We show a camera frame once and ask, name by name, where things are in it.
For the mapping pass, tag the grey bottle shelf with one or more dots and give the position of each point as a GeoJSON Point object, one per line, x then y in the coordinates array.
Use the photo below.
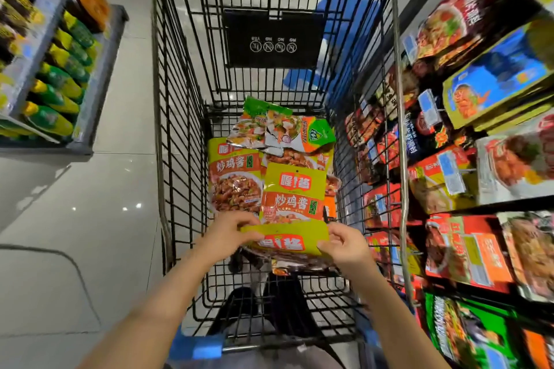
{"type": "Point", "coordinates": [99, 92]}

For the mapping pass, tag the person's right forearm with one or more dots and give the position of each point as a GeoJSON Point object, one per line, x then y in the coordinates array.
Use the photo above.
{"type": "Point", "coordinates": [398, 325]}

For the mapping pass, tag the heap of mixed packets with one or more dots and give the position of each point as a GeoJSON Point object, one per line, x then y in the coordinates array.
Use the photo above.
{"type": "Point", "coordinates": [233, 183]}

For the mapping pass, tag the person's left forearm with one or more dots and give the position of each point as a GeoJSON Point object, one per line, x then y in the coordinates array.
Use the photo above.
{"type": "Point", "coordinates": [151, 321]}

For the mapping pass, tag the person's right hand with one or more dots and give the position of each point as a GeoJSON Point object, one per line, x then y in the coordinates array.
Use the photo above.
{"type": "Point", "coordinates": [350, 252]}

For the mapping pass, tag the pile of orange bagged goods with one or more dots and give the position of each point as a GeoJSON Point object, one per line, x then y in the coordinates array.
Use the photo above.
{"type": "Point", "coordinates": [91, 5]}

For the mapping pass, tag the person's left hand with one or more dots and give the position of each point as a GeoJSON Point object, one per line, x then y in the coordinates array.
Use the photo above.
{"type": "Point", "coordinates": [229, 237]}

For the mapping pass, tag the green orange seasoning packet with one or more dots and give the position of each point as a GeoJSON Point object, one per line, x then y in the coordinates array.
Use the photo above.
{"type": "Point", "coordinates": [249, 126]}
{"type": "Point", "coordinates": [294, 131]}

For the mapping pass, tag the yellow-green sauce packet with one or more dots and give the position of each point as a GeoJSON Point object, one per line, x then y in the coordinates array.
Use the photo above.
{"type": "Point", "coordinates": [290, 243]}

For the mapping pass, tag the blue plastic panel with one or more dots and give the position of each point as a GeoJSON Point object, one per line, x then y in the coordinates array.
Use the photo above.
{"type": "Point", "coordinates": [346, 27]}

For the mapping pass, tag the person's black trousers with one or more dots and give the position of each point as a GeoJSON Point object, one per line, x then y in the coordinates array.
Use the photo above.
{"type": "Point", "coordinates": [285, 304]}

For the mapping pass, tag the row of green yellow bottles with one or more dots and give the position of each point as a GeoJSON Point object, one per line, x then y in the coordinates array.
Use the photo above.
{"type": "Point", "coordinates": [60, 79]}

